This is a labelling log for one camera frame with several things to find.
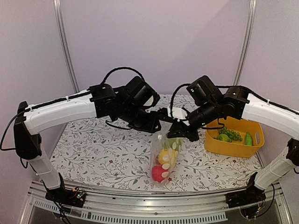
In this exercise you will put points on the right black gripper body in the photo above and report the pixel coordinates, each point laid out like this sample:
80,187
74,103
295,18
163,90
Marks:
208,113

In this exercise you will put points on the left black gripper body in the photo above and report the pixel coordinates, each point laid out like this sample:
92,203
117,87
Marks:
139,122

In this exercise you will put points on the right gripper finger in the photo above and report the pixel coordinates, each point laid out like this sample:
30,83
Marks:
178,130
192,134

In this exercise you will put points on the clear zip top bag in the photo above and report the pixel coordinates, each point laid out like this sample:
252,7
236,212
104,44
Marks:
156,147

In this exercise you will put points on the yellow lemon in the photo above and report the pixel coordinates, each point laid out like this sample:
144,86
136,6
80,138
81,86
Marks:
165,156

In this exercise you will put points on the red apple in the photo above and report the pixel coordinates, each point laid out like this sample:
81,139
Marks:
158,173

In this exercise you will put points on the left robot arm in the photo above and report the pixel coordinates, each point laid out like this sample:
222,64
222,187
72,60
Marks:
128,103

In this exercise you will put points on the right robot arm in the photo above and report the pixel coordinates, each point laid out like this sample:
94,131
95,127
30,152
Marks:
240,102

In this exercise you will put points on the green grapes bunch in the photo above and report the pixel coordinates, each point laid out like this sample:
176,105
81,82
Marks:
233,135

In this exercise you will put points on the yellow plastic basket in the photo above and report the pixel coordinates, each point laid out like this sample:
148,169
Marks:
236,148

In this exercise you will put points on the green cucumber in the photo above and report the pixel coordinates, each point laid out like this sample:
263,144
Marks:
248,139

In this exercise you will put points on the floral tablecloth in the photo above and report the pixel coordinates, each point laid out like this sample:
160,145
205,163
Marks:
91,152

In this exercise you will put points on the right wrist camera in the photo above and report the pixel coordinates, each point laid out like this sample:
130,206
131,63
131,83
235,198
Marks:
178,114

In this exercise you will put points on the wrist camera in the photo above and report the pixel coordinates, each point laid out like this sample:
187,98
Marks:
178,114
152,101

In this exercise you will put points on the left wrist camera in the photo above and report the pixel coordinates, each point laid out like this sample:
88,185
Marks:
152,101

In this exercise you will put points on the aluminium front rail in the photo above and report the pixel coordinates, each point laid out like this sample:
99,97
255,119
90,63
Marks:
105,205

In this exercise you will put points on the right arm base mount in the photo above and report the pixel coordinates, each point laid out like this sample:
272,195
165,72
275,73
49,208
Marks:
246,197

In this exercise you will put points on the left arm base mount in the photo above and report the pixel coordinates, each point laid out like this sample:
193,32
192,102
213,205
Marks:
67,197

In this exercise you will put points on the right aluminium post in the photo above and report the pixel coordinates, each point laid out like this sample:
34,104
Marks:
246,41

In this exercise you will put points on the aluminium post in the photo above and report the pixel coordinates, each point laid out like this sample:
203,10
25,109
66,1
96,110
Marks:
64,44
246,41

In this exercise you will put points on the left aluminium post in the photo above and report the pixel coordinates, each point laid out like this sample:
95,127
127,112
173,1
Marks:
64,44

